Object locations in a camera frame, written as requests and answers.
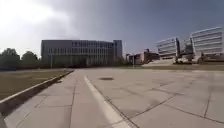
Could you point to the manhole cover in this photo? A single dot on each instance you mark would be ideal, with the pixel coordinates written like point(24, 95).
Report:
point(106, 78)

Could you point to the low brown building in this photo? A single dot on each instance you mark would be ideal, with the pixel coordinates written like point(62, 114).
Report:
point(143, 57)

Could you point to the long grey glass building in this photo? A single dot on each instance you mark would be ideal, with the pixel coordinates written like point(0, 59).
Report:
point(80, 51)

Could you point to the white painted line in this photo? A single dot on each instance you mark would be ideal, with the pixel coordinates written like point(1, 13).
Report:
point(103, 103)

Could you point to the grey concrete slab pavement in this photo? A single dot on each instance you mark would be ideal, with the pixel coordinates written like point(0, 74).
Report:
point(150, 96)

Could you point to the grass strip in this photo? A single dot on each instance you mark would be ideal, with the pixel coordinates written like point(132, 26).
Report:
point(186, 67)

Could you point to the grey stone kerb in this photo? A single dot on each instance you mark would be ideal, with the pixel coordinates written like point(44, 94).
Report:
point(30, 91)

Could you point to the grey slanted banded building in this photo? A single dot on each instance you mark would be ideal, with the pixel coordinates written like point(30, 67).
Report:
point(200, 45)

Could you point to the dry grass field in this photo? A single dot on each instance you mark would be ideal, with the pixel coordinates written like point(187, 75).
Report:
point(23, 80)

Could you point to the dark green trees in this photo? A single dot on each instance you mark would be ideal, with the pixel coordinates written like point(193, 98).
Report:
point(15, 59)

